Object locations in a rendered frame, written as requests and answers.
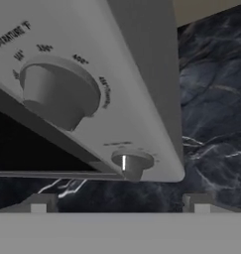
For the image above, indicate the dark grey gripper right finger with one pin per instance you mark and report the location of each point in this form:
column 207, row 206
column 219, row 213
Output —
column 200, row 201

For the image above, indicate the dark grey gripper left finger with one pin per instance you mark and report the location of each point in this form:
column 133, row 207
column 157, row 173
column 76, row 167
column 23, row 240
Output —
column 39, row 202

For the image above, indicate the grey timer knob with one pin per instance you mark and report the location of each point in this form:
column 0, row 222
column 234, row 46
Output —
column 132, row 163

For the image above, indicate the grey toaster oven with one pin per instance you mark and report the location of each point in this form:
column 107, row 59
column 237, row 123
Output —
column 132, row 66

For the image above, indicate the grey temperature knob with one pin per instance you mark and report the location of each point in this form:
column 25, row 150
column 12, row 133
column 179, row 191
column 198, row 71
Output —
column 57, row 92

